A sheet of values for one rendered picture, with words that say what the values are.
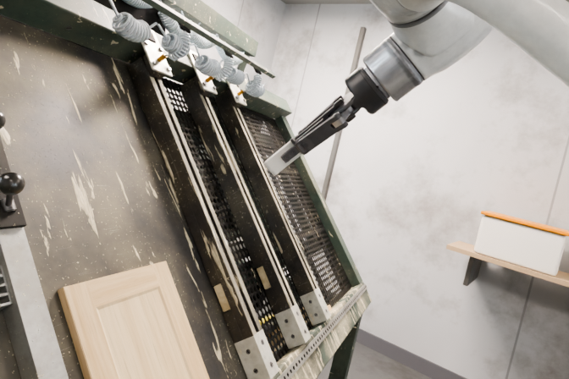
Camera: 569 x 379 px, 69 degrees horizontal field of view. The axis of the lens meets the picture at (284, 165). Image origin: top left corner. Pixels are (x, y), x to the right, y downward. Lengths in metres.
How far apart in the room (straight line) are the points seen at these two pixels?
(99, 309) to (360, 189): 3.24
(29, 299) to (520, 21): 0.82
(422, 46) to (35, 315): 0.76
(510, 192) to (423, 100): 1.03
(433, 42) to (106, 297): 0.80
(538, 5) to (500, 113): 3.28
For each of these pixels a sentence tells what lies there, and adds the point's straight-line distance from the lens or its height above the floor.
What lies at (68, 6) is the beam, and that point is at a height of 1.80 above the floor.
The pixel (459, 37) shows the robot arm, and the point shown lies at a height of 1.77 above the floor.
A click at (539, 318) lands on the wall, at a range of 3.75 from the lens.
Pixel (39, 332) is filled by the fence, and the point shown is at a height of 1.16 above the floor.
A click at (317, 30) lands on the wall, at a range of 4.55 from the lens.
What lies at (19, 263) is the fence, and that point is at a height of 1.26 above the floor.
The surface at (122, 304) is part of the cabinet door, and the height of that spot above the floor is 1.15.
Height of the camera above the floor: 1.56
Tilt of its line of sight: 2 degrees down
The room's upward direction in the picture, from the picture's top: 13 degrees clockwise
